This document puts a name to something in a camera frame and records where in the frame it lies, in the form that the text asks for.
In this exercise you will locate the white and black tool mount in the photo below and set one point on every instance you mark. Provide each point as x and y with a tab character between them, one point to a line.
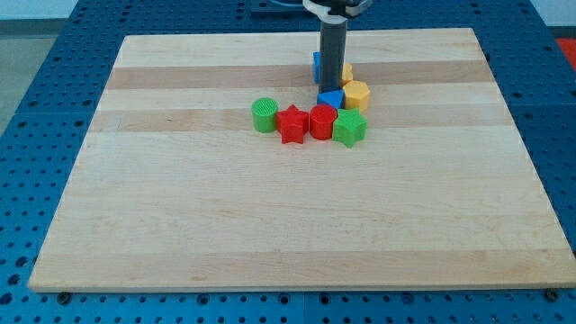
336	11

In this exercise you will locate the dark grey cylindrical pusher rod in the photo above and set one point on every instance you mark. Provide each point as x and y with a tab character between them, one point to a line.
332	47

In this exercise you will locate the red cylinder block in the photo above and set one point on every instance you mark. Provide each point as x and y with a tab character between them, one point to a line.
322	117

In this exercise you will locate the blue block behind rod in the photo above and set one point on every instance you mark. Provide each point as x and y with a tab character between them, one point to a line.
316	66

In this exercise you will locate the yellow block behind rod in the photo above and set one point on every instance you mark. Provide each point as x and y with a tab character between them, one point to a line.
347	74

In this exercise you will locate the yellow hexagon block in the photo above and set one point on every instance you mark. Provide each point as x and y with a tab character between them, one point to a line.
357	95

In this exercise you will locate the blue triangle block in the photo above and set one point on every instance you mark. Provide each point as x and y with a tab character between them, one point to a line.
334	98

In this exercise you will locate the green star block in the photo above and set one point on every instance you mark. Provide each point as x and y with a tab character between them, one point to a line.
349	127

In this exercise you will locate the red star block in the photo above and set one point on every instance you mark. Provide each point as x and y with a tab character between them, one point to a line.
293	124

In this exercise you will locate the green cylinder block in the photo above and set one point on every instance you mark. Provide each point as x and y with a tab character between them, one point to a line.
264	111

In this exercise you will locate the light wooden board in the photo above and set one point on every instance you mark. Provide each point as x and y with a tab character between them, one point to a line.
173	190

